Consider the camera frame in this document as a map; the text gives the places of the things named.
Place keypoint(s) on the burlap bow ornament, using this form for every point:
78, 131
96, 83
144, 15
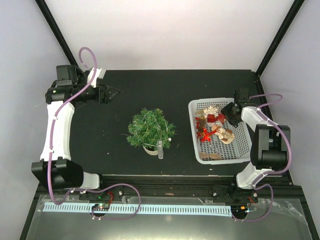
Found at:
210, 156

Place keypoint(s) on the red star ornament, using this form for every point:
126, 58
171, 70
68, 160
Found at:
221, 118

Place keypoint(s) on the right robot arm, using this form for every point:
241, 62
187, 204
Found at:
270, 152

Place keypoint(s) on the black frame post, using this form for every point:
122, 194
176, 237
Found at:
49, 18
281, 32

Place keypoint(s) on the pine cone ornament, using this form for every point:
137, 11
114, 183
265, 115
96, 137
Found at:
201, 124

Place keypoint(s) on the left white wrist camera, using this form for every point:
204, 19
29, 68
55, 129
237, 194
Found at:
99, 75

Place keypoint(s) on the small green christmas tree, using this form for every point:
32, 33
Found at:
148, 128

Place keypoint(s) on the red ribbon bow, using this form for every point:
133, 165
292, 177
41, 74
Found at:
204, 135

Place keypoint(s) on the left circuit board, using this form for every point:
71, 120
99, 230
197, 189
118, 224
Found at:
100, 207

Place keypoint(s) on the red gift box ornament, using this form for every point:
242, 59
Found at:
211, 118

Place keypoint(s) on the white slotted cable duct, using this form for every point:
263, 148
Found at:
143, 209

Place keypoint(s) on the right black frame post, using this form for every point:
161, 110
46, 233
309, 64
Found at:
281, 32

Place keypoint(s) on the right circuit board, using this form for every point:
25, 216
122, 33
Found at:
243, 209

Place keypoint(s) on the left black frame post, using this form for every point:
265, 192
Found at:
49, 18

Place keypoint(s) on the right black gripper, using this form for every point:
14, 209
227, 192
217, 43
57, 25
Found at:
225, 110

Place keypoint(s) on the snowman doll ornament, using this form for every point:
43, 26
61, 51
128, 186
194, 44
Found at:
225, 135

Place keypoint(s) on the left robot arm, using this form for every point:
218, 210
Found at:
55, 169

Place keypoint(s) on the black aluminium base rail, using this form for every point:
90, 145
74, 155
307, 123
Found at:
220, 189

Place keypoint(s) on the white snowflake ornament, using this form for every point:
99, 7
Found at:
211, 110

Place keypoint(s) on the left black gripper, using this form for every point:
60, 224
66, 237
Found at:
103, 99

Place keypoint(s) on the circuit board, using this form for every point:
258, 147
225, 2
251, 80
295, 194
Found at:
243, 209
100, 207

